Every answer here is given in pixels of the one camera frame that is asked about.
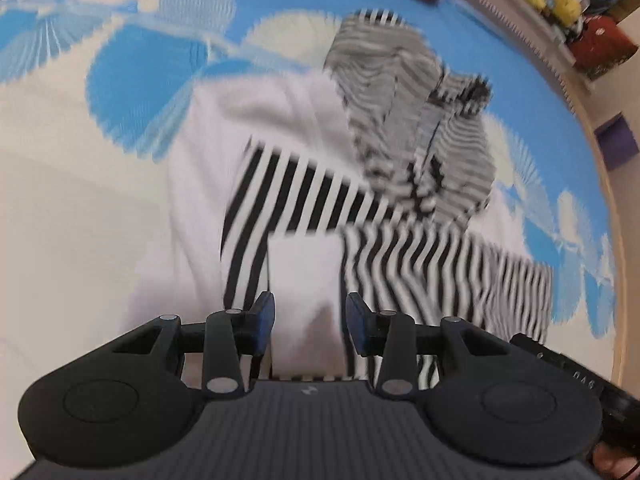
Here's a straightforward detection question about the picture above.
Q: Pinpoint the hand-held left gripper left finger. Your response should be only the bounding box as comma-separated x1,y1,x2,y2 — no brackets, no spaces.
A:
102,291,277,400

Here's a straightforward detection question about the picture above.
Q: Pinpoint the grey fringed mattress pad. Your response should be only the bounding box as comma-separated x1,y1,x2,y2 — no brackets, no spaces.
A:
457,0,598,133

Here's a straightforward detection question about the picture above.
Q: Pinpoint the blue white patterned bed sheet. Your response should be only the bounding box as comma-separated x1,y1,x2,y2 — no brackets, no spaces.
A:
0,0,621,346

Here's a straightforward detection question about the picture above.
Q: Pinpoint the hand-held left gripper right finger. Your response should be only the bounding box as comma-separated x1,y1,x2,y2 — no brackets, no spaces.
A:
345,291,517,401

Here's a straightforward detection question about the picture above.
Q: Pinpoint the yellow bear plush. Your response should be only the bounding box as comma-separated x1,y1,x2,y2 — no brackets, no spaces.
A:
546,0,584,27

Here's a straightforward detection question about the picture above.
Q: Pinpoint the black white striped shirt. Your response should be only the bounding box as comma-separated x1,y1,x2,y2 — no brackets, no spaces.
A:
120,7,556,391

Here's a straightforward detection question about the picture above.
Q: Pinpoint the red cushion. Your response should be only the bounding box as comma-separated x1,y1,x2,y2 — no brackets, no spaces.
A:
570,14,640,80

